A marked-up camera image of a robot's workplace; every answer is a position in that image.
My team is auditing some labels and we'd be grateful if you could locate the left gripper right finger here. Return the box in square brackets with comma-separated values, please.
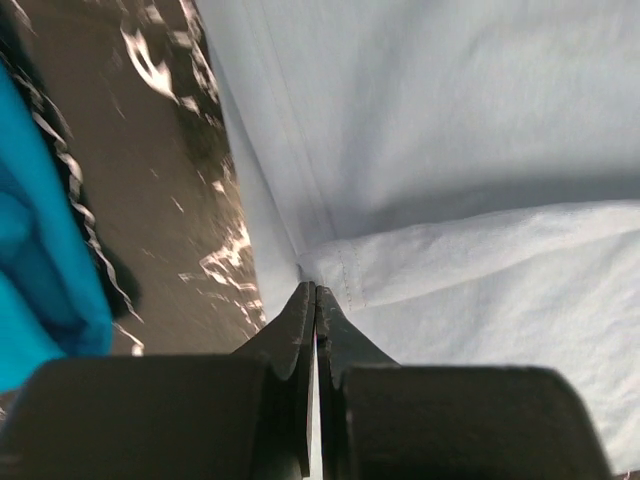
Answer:
[315, 286, 397, 479]

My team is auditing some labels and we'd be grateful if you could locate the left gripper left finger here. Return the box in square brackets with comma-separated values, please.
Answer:
[233, 282, 316, 479]

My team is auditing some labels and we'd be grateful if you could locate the grey-blue t shirt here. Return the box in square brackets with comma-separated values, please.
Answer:
[198, 1, 639, 473]

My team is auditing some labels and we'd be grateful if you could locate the teal folded t shirt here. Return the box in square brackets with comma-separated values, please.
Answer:
[1, 72, 112, 392]

